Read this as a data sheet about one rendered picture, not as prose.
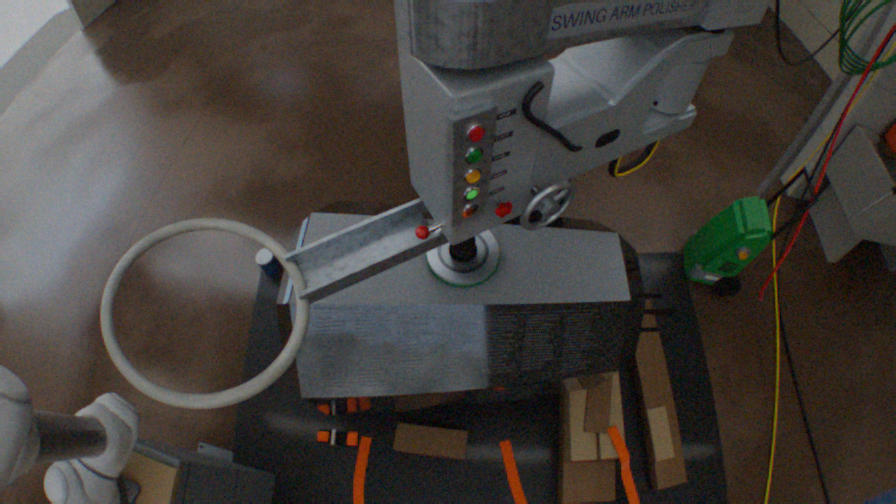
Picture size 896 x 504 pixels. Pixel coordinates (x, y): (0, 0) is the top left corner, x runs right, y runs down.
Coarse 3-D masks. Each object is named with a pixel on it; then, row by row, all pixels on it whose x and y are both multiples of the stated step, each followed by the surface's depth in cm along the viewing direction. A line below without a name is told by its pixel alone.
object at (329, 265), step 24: (384, 216) 100; (408, 216) 105; (336, 240) 97; (360, 240) 101; (384, 240) 101; (408, 240) 101; (432, 240) 97; (312, 264) 97; (336, 264) 97; (360, 264) 97; (384, 264) 95; (312, 288) 89; (336, 288) 93
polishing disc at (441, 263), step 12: (480, 240) 124; (492, 240) 124; (432, 252) 122; (444, 252) 122; (480, 252) 122; (492, 252) 122; (432, 264) 120; (444, 264) 120; (456, 264) 120; (468, 264) 120; (480, 264) 120; (492, 264) 120; (444, 276) 118; (456, 276) 118; (468, 276) 118; (480, 276) 118
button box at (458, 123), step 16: (448, 112) 61; (464, 112) 61; (480, 112) 61; (496, 112) 63; (448, 128) 63; (464, 128) 62; (448, 144) 66; (464, 144) 66; (480, 144) 67; (448, 160) 69; (464, 160) 69; (480, 160) 71; (448, 176) 73; (464, 176) 72; (480, 176) 75; (448, 192) 76; (464, 192) 76; (480, 192) 79; (448, 208) 80; (464, 208) 81; (480, 208) 83
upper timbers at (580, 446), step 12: (612, 384) 167; (564, 396) 173; (576, 396) 165; (612, 396) 165; (564, 408) 171; (576, 408) 163; (612, 408) 162; (564, 420) 168; (576, 420) 160; (612, 420) 159; (564, 432) 166; (576, 432) 157; (588, 432) 157; (576, 444) 155; (588, 444) 154; (600, 444) 154; (612, 444) 154; (576, 456) 152; (588, 456) 152; (600, 456) 152; (612, 456) 151
